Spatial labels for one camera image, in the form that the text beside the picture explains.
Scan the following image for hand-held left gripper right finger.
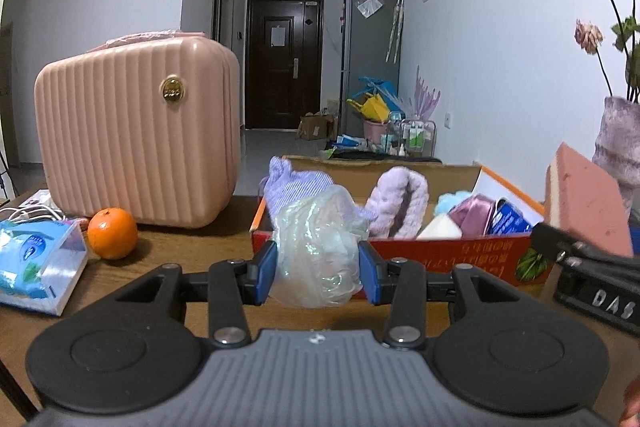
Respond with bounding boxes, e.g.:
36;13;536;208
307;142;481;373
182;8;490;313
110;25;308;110
357;241;523;350

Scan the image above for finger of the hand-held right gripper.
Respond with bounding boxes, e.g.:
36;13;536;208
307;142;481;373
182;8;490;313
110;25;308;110
530;223;640;288

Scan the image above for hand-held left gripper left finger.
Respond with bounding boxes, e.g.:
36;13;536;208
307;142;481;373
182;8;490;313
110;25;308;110
116;241;277;349

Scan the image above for clear iridescent plastic bag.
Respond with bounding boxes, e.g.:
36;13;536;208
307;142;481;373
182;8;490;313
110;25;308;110
270;184;371;308

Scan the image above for pink sponge block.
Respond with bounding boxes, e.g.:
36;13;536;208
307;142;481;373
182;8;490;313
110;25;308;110
544;142;633;258

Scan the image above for purple fuzzy slipper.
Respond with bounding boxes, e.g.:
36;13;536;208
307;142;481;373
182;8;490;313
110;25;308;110
364;166;430;239

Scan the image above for cardboard box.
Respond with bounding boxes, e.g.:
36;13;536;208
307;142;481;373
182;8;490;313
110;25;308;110
249;155;556;288

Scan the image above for white wedge sponge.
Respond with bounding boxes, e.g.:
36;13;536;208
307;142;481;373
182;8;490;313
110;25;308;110
416;213;463;240

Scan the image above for small dark blue packet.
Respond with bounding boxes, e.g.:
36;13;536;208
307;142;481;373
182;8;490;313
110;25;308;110
487;199;533;235

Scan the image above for purple burlap drawstring pouch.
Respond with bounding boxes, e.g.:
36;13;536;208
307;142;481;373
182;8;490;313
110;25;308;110
262;156;378;223

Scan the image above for blue fluffy ball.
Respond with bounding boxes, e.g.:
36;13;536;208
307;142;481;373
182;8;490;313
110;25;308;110
434;192;473;215

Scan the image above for shiny pink pouch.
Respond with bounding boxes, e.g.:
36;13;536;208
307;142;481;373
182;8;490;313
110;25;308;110
447;194;496;238

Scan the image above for person's right hand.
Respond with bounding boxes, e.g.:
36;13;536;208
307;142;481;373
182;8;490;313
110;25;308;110
619;377;640;425

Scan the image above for black chair back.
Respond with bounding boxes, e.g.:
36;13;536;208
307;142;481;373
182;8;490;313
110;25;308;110
330;149;443;164

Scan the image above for green packages on floor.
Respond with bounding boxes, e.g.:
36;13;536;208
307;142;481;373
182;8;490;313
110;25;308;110
320;134;368;158

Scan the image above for pink bucket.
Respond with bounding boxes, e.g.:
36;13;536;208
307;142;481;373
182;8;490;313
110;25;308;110
362;121;390;144

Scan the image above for metal trolley with bottles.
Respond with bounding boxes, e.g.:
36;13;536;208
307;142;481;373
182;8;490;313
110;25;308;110
397;119;437;158

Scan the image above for cardboard carton on floor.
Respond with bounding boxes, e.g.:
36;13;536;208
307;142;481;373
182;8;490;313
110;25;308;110
297;114;337;142

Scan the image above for orange fruit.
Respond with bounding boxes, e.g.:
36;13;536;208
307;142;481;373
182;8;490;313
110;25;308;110
87;207;138;260

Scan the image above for pink ribbed suitcase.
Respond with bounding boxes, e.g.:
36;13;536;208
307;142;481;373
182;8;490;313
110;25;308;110
34;32;242;229

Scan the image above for purple wing decoration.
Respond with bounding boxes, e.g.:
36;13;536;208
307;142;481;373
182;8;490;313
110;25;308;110
412;66;442;120

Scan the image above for blue folding stool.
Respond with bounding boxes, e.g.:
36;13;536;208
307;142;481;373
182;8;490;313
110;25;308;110
357;76;398;100

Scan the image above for grey refrigerator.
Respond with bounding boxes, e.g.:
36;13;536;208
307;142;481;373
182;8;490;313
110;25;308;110
340;0;403;142

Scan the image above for dark brown entrance door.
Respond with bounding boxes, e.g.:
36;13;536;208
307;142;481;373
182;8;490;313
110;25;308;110
245;0;325;130

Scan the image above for blue tissue pack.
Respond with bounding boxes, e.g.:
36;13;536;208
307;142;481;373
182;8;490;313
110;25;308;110
0;219;90;317

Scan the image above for hanging folded umbrella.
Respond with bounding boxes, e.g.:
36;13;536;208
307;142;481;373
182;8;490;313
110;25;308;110
385;0;405;64

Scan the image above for grey interior door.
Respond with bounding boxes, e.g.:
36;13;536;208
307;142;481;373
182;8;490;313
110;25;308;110
212;0;236;42

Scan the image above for white charger cable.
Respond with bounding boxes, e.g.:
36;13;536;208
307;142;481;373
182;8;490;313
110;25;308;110
0;202;66;225

